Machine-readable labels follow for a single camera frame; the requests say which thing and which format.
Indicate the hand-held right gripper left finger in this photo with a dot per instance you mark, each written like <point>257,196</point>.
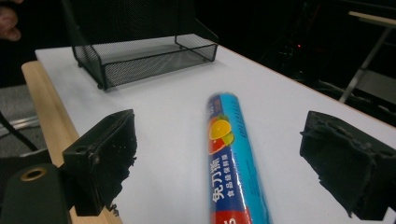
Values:
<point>102,155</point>

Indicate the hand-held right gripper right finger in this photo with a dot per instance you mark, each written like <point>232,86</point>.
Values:
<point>348,161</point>

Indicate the black mesh desk tray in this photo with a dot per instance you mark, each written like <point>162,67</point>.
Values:
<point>140,67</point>

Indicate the blue cling film roll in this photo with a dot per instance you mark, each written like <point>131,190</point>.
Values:
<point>232,161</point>

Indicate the metal stand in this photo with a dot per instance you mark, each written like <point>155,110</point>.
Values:
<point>362,68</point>

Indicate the metal floor rail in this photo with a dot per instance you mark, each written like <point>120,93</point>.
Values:
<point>18,124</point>

